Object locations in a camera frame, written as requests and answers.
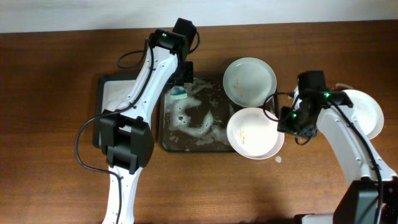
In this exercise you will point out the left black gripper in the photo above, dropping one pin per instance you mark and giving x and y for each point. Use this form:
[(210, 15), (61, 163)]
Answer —
[(185, 73)]

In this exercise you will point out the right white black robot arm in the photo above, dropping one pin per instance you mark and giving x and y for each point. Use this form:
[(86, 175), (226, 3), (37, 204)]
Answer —
[(371, 196)]

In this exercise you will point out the pale green plate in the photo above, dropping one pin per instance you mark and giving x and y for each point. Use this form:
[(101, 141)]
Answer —
[(369, 114)]

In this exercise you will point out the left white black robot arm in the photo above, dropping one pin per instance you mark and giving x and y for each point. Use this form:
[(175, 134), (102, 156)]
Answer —
[(164, 51)]

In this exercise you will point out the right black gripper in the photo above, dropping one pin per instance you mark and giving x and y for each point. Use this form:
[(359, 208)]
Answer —
[(288, 121)]

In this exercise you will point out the left soapy black tray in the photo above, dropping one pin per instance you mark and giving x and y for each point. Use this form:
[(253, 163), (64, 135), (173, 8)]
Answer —
[(118, 130)]

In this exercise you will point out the middle dark wet tray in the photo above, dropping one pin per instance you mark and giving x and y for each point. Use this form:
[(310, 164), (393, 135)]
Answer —
[(198, 122)]

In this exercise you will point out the green yellow sponge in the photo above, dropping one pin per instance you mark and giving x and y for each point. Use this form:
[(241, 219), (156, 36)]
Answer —
[(178, 93)]

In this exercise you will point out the grey green rear plate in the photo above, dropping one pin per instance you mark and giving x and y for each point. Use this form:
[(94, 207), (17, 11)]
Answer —
[(249, 81)]

